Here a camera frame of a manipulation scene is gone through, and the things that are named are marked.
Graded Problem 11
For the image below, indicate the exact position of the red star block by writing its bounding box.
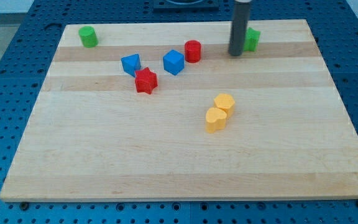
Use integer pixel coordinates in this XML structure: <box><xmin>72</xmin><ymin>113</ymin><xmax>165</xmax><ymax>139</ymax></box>
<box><xmin>135</xmin><ymin>67</ymin><xmax>158</xmax><ymax>95</ymax></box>

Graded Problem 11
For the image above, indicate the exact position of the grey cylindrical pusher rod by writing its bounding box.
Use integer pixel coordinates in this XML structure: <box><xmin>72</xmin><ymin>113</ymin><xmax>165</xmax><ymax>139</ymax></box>
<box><xmin>228</xmin><ymin>0</ymin><xmax>252</xmax><ymax>57</ymax></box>

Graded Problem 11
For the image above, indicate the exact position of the green star block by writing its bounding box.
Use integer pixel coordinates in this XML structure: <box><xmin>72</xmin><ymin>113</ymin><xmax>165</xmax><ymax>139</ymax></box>
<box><xmin>244</xmin><ymin>27</ymin><xmax>261</xmax><ymax>52</ymax></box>

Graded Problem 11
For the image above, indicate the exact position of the wooden board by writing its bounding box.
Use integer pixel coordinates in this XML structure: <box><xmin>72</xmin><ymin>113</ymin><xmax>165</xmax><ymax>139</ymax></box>
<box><xmin>0</xmin><ymin>19</ymin><xmax>358</xmax><ymax>202</ymax></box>

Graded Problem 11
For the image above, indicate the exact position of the blue cube block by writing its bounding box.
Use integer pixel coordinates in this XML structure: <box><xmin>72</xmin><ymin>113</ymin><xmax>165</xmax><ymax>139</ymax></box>
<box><xmin>163</xmin><ymin>50</ymin><xmax>185</xmax><ymax>75</ymax></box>

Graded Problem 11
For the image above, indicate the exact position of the yellow heart block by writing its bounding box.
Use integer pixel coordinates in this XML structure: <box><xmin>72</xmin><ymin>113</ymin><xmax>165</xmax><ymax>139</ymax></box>
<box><xmin>205</xmin><ymin>107</ymin><xmax>227</xmax><ymax>133</ymax></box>

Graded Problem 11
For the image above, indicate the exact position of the red cylinder block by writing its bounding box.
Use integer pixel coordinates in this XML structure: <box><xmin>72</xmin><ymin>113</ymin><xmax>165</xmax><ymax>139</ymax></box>
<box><xmin>185</xmin><ymin>40</ymin><xmax>201</xmax><ymax>63</ymax></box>

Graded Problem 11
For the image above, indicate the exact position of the green cylinder block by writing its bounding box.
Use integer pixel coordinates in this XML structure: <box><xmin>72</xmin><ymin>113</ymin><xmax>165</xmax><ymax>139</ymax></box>
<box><xmin>78</xmin><ymin>26</ymin><xmax>98</xmax><ymax>48</ymax></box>

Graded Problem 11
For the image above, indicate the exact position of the blue triangle block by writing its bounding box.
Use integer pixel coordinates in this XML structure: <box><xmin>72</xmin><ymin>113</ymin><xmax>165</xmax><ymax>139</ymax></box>
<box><xmin>121</xmin><ymin>54</ymin><xmax>141</xmax><ymax>77</ymax></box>

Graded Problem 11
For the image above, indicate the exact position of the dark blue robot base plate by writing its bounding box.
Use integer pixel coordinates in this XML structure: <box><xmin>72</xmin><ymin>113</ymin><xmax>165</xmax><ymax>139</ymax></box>
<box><xmin>152</xmin><ymin>0</ymin><xmax>219</xmax><ymax>12</ymax></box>

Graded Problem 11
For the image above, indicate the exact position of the yellow hexagon block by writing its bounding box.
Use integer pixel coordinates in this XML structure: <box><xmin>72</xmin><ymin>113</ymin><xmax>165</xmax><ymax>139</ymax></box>
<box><xmin>214</xmin><ymin>93</ymin><xmax>236</xmax><ymax>118</ymax></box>

